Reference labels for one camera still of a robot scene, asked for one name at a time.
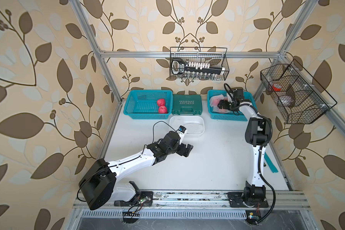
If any black wire basket back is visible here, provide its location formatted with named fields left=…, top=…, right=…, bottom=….
left=169, top=46, right=230, bottom=81

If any red apple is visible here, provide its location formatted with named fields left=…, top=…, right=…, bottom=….
left=158, top=105, right=168, bottom=114
left=157, top=99, right=166, bottom=106

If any teal left plastic basket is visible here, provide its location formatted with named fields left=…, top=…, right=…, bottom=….
left=123, top=90, right=173, bottom=120

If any black wire basket right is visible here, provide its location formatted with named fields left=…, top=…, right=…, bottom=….
left=260, top=59, right=337, bottom=125

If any teal flat tool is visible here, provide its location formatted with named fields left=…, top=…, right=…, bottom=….
left=264, top=153, right=278, bottom=173

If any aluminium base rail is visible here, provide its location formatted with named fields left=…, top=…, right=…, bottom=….
left=73, top=189, right=311, bottom=210

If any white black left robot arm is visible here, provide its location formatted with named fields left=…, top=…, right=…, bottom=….
left=79, top=131, right=194, bottom=210

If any red object in wire basket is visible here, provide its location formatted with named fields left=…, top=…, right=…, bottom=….
left=271, top=83, right=282, bottom=92

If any black wire basket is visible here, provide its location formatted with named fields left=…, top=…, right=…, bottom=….
left=260, top=59, right=337, bottom=125
left=169, top=46, right=230, bottom=81

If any white plastic tray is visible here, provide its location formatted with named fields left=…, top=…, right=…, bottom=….
left=169, top=115, right=205, bottom=138

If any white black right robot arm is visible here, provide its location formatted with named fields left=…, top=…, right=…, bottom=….
left=218, top=83, right=274, bottom=208

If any green plastic tool case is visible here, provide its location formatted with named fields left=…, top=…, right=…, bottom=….
left=172, top=94, right=203, bottom=116

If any teal right plastic basket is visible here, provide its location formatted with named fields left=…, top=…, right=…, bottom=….
left=207, top=90, right=248, bottom=122

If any black white tool in basket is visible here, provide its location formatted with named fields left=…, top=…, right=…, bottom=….
left=170, top=58, right=227, bottom=75

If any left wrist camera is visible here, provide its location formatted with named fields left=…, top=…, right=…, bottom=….
left=176, top=126, right=187, bottom=144

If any teal plastic basket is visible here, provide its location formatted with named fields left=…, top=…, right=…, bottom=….
left=123, top=90, right=173, bottom=120
left=207, top=90, right=248, bottom=122

